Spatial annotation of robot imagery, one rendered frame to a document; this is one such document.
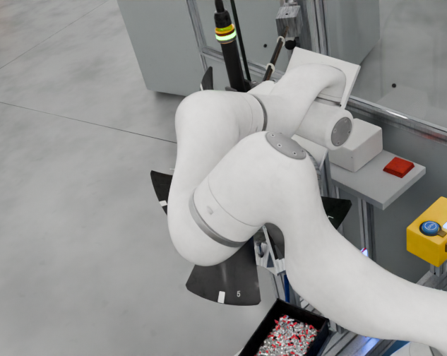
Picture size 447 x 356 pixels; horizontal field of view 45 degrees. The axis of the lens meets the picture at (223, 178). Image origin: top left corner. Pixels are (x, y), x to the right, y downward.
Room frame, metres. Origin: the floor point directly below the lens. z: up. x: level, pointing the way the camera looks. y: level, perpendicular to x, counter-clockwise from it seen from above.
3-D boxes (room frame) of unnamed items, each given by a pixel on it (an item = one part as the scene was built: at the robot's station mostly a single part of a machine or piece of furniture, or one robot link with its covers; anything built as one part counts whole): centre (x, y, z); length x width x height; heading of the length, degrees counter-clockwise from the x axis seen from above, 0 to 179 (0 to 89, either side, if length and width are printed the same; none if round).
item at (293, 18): (1.69, -0.36, 1.40); 0.10 x 0.07 x 0.08; 155
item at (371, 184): (1.50, -0.51, 0.85); 0.36 x 0.24 x 0.03; 30
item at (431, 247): (0.96, -0.53, 1.02); 0.16 x 0.10 x 0.11; 120
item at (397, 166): (1.43, -0.62, 0.87); 0.08 x 0.08 x 0.02; 32
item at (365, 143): (1.58, -0.50, 0.92); 0.17 x 0.16 x 0.11; 120
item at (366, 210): (1.50, -0.51, 0.42); 0.04 x 0.04 x 0.83; 30
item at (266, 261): (1.15, -0.08, 0.91); 0.12 x 0.08 x 0.12; 120
